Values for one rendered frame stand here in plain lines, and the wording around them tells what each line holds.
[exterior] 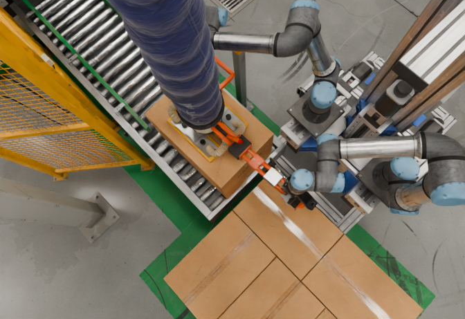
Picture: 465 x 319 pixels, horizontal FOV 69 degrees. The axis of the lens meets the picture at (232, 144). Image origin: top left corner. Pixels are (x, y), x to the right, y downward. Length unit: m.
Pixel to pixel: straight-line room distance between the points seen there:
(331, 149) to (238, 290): 1.23
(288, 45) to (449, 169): 0.70
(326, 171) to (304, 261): 1.05
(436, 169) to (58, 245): 2.72
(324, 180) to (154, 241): 1.86
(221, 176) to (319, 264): 0.89
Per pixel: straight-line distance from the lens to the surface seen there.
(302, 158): 2.68
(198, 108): 1.41
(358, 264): 2.33
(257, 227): 2.24
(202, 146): 1.78
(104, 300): 3.03
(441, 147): 1.31
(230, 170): 1.76
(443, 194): 1.29
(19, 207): 2.16
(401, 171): 1.68
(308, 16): 1.44
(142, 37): 0.99
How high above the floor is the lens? 2.78
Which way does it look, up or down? 73 degrees down
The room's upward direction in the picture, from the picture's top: 10 degrees counter-clockwise
